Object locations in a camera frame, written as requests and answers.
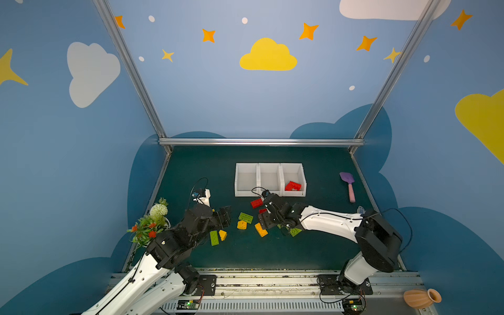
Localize yellow long lego brick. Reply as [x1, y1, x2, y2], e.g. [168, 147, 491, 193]
[255, 223, 268, 238]

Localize green lego brick left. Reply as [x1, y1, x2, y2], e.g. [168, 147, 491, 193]
[210, 230, 219, 246]

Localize aluminium rail frame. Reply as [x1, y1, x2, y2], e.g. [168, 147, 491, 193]
[96, 269, 438, 315]

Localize green large lego brick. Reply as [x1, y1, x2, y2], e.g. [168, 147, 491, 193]
[289, 228, 302, 237]

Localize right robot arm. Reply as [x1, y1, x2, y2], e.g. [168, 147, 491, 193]
[259, 190, 403, 293]

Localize green lego brick centre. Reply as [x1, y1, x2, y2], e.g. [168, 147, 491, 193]
[239, 213, 254, 224]

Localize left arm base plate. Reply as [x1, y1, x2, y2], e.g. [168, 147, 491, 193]
[184, 274, 217, 297]

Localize yellow sloped lego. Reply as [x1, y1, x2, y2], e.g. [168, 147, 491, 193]
[219, 230, 227, 241]

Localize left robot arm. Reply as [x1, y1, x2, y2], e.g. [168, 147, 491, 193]
[84, 203, 232, 314]

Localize orange-yellow small lego cube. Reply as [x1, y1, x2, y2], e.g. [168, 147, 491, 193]
[237, 220, 248, 230]

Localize middle white bin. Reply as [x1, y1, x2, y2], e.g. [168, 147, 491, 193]
[259, 163, 285, 196]

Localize left white bin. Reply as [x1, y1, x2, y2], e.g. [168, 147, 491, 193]
[234, 163, 259, 198]

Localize right white bin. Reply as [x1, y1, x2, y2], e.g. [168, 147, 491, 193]
[281, 163, 307, 198]

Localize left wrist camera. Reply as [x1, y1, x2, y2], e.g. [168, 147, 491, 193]
[192, 188, 211, 207]

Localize terracotta clay vase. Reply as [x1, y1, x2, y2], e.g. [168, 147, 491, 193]
[403, 289, 442, 309]

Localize potted flower plant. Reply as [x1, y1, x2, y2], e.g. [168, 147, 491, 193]
[127, 198, 171, 247]

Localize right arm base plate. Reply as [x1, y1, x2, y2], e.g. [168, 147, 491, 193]
[317, 274, 374, 295]

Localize purple pink toy spatula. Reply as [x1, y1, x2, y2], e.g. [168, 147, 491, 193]
[339, 172, 356, 203]

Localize white bin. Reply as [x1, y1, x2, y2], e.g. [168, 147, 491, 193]
[281, 163, 307, 198]
[259, 163, 285, 196]
[234, 163, 259, 198]

